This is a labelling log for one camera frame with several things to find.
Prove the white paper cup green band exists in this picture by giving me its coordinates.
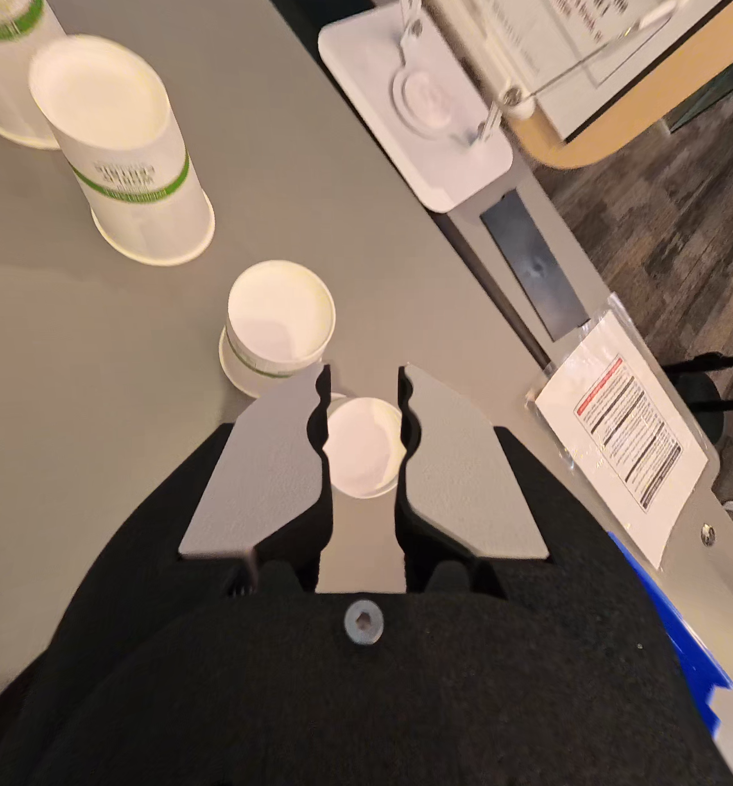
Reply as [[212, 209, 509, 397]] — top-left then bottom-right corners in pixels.
[[29, 35, 215, 267], [325, 393, 408, 499], [0, 0, 66, 150], [219, 260, 337, 399]]

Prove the black table slot cover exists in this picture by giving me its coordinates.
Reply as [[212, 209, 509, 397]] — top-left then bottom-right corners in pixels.
[[479, 189, 590, 342]]

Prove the wooden document stand white base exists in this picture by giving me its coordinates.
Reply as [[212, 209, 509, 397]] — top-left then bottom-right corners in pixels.
[[317, 0, 733, 214]]

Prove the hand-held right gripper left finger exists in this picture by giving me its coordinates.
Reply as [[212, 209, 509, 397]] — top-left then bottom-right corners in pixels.
[[178, 362, 334, 592]]

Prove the blue plastic bin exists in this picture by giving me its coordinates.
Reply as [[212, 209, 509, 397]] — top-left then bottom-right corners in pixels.
[[606, 531, 733, 741]]

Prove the printed sheet in plastic sleeve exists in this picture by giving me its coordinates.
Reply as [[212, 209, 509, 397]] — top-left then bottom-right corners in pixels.
[[525, 294, 720, 569]]

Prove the black stand base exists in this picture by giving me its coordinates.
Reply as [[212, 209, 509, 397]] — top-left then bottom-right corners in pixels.
[[661, 350, 733, 480]]

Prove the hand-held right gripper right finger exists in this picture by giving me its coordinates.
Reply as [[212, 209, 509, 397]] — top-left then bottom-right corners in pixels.
[[395, 362, 552, 592]]

